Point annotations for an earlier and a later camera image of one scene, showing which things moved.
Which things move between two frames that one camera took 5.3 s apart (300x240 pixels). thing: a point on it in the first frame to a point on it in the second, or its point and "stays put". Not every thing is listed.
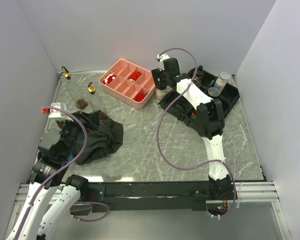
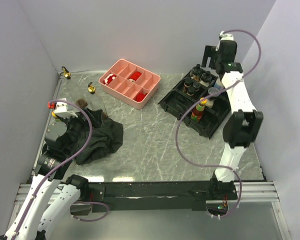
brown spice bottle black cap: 199,74 stays put
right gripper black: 156,74 to 209,51
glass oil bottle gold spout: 91,88 stays put
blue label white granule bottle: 222,80 stays put
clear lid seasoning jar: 213,91 stays put
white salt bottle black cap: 160,93 to 206,77
